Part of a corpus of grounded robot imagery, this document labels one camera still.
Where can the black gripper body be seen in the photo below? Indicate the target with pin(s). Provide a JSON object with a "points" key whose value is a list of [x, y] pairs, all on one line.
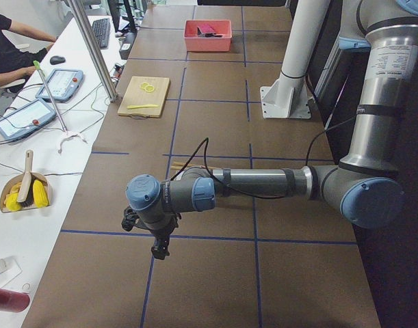
{"points": [[163, 233]]}

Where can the teach pendant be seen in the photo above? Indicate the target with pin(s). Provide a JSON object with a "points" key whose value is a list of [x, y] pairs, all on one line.
{"points": [[26, 120], [64, 83]]}

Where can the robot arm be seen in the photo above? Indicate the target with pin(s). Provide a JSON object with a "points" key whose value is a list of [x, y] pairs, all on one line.
{"points": [[362, 186]]}

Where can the pink and grey cloth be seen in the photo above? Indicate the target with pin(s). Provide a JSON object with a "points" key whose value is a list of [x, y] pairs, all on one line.
{"points": [[207, 31]]}

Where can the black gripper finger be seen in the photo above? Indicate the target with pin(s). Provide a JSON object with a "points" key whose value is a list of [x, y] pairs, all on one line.
{"points": [[159, 249]]}

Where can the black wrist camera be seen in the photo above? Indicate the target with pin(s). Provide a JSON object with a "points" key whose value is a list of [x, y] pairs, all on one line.
{"points": [[131, 220]]}

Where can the teach pendant near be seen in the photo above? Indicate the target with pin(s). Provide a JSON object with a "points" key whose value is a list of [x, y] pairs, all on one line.
{"points": [[26, 120]]}

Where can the black computer mouse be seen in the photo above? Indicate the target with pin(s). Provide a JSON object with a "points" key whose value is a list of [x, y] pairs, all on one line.
{"points": [[56, 59]]}

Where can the dark red bottle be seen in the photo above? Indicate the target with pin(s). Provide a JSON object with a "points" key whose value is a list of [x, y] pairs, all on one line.
{"points": [[11, 301]]}

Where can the pink plastic bin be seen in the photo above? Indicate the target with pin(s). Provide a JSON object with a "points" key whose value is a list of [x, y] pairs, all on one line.
{"points": [[195, 44]]}

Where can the bamboo cutting board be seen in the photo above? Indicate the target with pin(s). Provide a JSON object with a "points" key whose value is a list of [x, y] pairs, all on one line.
{"points": [[135, 95]]}

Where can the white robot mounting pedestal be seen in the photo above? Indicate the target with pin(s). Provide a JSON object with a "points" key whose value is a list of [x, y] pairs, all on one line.
{"points": [[287, 97]]}

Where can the wooden dustpan with brush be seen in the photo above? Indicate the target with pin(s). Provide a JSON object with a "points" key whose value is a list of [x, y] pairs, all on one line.
{"points": [[17, 193]]}

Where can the black keyboard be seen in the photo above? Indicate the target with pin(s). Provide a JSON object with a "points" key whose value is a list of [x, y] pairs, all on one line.
{"points": [[100, 30]]}

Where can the teach pendant far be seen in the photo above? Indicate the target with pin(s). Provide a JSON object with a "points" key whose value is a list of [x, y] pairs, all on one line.
{"points": [[64, 83]]}

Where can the aluminium frame post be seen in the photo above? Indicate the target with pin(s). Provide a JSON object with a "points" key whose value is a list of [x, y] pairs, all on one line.
{"points": [[87, 33]]}

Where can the long metal grabber stick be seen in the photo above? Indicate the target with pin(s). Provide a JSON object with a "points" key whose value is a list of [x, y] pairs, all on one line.
{"points": [[53, 102]]}

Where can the white towel rack stand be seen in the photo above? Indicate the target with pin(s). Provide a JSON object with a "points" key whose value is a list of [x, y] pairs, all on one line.
{"points": [[176, 166]]}

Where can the seated person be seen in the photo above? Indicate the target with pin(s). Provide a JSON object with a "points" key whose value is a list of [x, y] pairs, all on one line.
{"points": [[14, 63]]}

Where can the yellow plastic knife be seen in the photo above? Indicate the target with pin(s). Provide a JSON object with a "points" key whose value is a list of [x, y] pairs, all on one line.
{"points": [[142, 106]]}

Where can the yellow corn toy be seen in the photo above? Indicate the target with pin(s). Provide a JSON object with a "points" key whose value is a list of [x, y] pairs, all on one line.
{"points": [[40, 194]]}

